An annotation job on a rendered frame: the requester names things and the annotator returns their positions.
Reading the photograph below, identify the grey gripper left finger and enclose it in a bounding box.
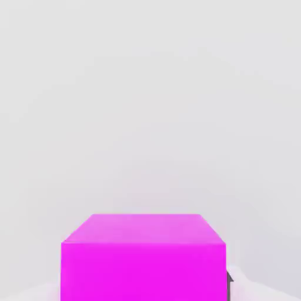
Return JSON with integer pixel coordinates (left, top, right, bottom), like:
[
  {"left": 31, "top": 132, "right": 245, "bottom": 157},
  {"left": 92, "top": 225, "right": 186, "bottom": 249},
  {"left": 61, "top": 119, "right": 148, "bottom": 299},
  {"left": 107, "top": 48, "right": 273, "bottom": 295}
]
[{"left": 9, "top": 280, "right": 62, "bottom": 301}]

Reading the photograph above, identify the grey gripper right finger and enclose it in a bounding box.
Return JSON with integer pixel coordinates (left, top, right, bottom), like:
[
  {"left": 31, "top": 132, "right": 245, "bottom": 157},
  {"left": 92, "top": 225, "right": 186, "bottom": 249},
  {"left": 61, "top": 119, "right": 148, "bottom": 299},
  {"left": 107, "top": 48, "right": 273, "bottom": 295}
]
[{"left": 225, "top": 265, "right": 298, "bottom": 301}]

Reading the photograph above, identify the small magenta cube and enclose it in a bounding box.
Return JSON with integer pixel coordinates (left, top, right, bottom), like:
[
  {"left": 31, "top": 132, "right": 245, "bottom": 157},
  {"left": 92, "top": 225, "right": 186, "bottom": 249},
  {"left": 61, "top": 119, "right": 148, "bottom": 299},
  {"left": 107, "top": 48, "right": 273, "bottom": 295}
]
[{"left": 60, "top": 213, "right": 227, "bottom": 301}]

